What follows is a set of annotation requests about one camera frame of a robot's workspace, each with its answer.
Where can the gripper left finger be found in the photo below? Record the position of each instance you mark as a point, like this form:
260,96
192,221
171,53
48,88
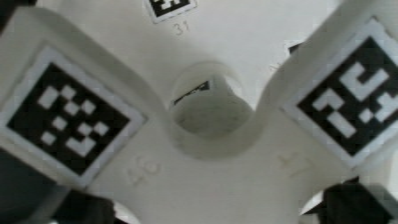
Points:
71,207

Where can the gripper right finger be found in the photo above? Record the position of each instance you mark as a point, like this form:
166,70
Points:
356,204

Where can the white cross table base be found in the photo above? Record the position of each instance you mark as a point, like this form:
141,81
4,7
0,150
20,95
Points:
89,131

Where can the white cylindrical table leg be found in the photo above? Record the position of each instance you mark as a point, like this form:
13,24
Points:
210,111

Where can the white round table top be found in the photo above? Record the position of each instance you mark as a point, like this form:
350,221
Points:
166,34

